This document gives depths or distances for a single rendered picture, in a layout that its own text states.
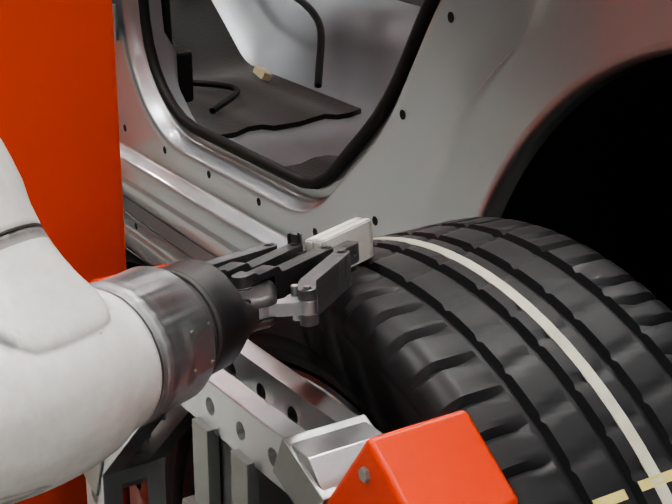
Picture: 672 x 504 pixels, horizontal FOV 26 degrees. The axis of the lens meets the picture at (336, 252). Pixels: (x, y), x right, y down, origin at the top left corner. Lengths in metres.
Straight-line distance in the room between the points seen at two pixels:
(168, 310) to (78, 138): 0.49
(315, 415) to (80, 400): 0.26
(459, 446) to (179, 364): 0.18
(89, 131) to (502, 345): 0.50
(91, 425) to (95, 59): 0.59
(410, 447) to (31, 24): 0.58
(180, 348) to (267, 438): 0.15
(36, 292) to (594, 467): 0.38
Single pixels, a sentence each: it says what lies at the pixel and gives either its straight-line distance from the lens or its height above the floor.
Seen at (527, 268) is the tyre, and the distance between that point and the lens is 1.09.
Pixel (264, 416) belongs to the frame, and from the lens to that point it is 0.99.
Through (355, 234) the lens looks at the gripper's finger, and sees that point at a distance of 1.07.
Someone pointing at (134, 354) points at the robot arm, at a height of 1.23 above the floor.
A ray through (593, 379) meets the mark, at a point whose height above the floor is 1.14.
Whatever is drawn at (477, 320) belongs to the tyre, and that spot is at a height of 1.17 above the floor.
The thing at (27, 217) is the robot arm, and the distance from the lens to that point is 0.82.
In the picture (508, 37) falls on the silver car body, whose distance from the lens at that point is 1.47.
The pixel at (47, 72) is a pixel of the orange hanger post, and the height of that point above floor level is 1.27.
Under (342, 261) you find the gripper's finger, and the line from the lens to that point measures 1.00.
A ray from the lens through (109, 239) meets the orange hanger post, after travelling 1.37.
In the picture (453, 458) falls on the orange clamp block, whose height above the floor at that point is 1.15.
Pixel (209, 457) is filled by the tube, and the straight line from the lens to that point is 1.06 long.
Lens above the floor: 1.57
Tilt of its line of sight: 21 degrees down
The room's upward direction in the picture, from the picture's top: straight up
